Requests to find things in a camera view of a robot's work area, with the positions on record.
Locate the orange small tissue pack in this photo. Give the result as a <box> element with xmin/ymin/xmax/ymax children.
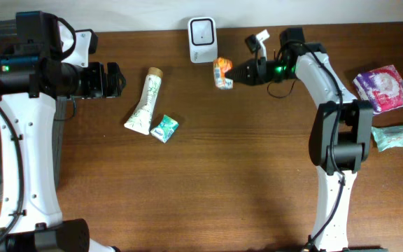
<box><xmin>213</xmin><ymin>57</ymin><xmax>233</xmax><ymax>90</ymax></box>

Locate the white tube with brown cap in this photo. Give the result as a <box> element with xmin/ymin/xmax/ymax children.
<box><xmin>124</xmin><ymin>67</ymin><xmax>163</xmax><ymax>135</ymax></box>

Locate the green small tissue pack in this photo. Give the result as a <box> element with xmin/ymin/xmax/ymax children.
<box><xmin>150</xmin><ymin>115</ymin><xmax>179</xmax><ymax>144</ymax></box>

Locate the pink purple tissue pack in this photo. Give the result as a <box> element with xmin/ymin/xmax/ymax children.
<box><xmin>353</xmin><ymin>64</ymin><xmax>403</xmax><ymax>115</ymax></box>

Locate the teal wet wipes pack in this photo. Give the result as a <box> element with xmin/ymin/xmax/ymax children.
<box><xmin>372</xmin><ymin>125</ymin><xmax>403</xmax><ymax>152</ymax></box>

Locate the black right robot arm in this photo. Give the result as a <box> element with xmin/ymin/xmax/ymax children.
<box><xmin>225</xmin><ymin>27</ymin><xmax>374</xmax><ymax>251</ymax></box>

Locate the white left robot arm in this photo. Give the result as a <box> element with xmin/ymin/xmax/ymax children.
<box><xmin>0</xmin><ymin>11</ymin><xmax>126</xmax><ymax>251</ymax></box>

